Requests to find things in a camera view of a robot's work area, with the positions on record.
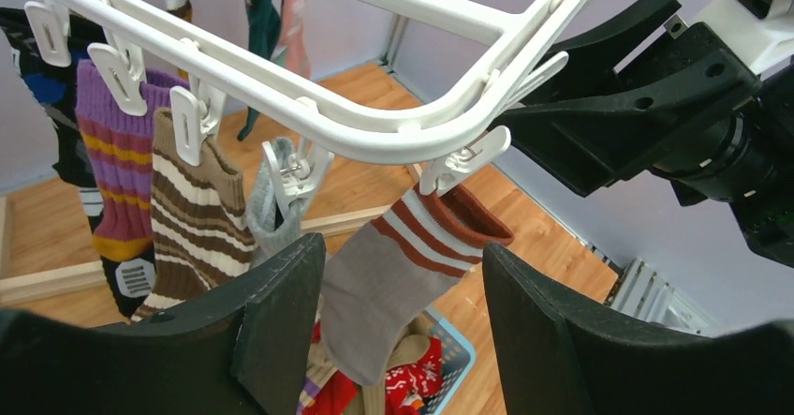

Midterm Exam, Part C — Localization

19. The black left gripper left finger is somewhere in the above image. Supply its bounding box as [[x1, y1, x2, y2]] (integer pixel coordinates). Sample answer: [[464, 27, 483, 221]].
[[1, 233, 326, 414]]

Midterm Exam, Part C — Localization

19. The grey black striped sock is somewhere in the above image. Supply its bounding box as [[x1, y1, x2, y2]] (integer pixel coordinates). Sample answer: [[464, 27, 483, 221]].
[[244, 158, 304, 269]]

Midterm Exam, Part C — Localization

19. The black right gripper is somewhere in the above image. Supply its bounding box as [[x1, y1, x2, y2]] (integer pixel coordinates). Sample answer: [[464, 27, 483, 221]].
[[493, 0, 758, 197]]

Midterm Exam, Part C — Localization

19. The wooden rack frame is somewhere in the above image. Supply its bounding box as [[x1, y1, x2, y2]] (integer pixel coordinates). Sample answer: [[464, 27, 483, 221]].
[[0, 163, 423, 308]]

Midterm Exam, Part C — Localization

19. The dark green sock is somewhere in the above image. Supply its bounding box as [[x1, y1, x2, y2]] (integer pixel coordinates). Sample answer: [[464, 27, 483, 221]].
[[236, 0, 284, 142]]

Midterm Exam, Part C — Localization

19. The black blue white sock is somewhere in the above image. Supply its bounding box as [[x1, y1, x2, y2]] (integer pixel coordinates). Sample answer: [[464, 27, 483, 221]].
[[1, 7, 154, 318]]

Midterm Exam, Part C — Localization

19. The pink green sock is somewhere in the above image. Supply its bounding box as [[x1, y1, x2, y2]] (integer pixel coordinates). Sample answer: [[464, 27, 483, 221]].
[[272, 0, 311, 79]]

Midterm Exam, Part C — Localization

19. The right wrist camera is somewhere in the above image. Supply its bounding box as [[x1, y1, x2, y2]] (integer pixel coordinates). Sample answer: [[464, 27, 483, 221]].
[[694, 0, 793, 74]]

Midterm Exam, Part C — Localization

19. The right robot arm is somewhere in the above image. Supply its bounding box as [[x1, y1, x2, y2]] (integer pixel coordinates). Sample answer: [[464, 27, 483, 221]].
[[494, 0, 793, 266]]

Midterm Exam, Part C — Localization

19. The brown white striped sock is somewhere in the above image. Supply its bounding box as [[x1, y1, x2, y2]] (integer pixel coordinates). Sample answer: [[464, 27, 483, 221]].
[[131, 108, 257, 322]]

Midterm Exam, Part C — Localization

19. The white plastic clip hanger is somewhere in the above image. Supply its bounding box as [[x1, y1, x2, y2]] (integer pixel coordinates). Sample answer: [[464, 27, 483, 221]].
[[25, 0, 589, 209]]

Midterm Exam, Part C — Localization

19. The pile of socks in basket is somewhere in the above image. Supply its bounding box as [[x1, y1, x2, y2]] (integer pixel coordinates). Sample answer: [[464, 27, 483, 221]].
[[297, 314, 444, 414]]

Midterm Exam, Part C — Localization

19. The blue plastic basket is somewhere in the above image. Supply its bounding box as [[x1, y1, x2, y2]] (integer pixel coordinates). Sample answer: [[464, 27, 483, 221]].
[[422, 306, 477, 414]]

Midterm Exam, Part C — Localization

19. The purple yellow striped sock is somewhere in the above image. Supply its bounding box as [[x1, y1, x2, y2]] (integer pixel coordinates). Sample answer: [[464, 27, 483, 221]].
[[75, 59, 188, 261]]

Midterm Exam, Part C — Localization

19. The grey sock orange cuff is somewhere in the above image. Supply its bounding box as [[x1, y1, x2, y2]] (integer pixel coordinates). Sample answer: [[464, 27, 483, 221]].
[[320, 185, 514, 386]]

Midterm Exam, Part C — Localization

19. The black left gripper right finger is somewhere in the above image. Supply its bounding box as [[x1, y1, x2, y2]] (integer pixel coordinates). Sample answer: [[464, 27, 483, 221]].
[[482, 243, 793, 414]]

